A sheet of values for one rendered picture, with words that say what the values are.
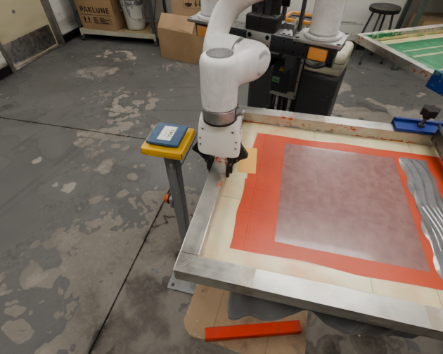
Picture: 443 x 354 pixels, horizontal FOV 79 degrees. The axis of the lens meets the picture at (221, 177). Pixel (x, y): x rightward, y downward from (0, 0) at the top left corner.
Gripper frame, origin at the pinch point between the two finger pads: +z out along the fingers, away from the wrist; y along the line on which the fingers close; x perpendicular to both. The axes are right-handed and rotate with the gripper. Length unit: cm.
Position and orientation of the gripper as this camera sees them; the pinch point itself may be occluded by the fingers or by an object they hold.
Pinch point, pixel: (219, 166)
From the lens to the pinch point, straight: 68.7
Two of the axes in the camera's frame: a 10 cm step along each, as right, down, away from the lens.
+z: 0.0, 7.0, 7.2
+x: -2.3, 7.0, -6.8
